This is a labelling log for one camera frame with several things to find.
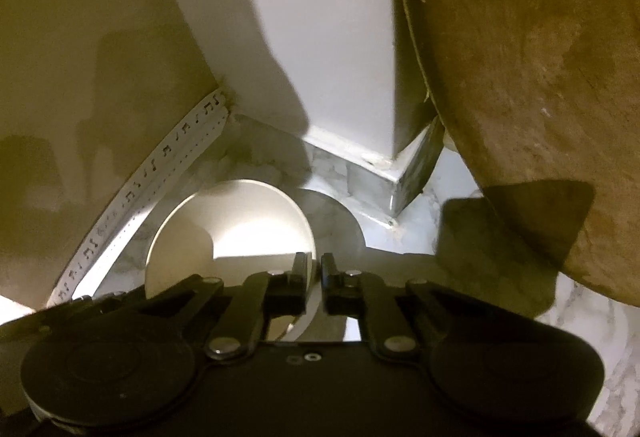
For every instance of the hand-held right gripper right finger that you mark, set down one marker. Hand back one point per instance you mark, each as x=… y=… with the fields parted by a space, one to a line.
x=330 y=274

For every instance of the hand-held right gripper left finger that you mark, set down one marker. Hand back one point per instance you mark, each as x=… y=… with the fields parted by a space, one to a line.
x=299 y=274

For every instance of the small white silver-rimmed plate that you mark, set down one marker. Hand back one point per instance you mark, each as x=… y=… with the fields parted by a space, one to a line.
x=225 y=217

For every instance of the white patterned edge strip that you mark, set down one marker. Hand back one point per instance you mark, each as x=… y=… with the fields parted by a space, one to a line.
x=150 y=182

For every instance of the round wooden cutting board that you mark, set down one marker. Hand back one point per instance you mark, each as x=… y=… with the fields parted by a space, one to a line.
x=525 y=67

